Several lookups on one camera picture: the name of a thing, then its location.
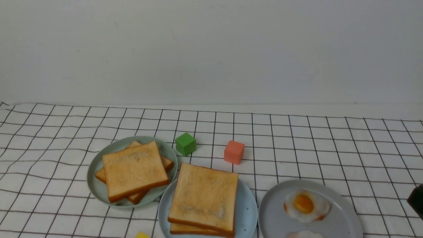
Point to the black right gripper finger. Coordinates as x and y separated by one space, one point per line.
415 200

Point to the orange cube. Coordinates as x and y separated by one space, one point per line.
234 151

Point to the toast slice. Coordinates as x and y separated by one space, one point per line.
205 198
135 199
133 170
181 229

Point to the fried egg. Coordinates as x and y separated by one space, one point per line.
306 206
305 234

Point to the yellow cube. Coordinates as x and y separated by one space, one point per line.
142 235

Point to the light blue plate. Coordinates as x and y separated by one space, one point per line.
246 213

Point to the green cube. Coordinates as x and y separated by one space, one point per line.
185 144

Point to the white grid tablecloth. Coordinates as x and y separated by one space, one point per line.
46 151

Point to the green plate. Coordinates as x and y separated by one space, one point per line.
99 189

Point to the grey plate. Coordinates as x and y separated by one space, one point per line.
332 215

